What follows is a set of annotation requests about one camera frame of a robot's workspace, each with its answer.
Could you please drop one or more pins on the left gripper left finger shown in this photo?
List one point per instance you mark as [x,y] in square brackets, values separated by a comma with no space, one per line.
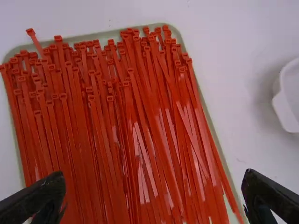
[30,203]

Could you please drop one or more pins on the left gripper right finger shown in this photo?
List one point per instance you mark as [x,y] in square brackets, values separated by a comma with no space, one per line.
[271,200]

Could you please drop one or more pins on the pale tray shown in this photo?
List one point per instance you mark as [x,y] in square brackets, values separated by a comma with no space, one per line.
[77,38]

